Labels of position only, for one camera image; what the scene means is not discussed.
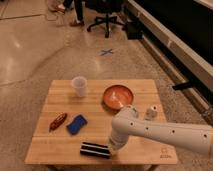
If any black white striped eraser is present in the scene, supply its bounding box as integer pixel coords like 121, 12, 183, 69
80, 142, 111, 159

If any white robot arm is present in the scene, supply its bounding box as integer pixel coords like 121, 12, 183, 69
109, 105, 213, 158

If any orange bowl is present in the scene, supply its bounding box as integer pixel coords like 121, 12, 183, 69
103, 85, 134, 110

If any clear plastic cup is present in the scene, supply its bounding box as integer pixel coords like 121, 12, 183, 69
71, 76, 87, 97

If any blue sponge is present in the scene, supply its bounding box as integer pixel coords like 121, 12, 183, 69
66, 115, 87, 135

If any small white bottle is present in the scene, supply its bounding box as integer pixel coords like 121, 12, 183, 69
145, 105, 158, 121

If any red brown toy boat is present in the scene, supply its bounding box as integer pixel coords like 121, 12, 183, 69
49, 113, 67, 131

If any black box on floor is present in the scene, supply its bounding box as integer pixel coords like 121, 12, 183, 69
126, 22, 143, 40

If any person's brown shoe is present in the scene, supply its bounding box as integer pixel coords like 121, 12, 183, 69
69, 20, 84, 27

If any black office chair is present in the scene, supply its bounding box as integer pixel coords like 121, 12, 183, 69
85, 0, 124, 38

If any person's dark trouser leg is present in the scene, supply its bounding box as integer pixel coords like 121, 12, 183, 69
74, 0, 84, 21

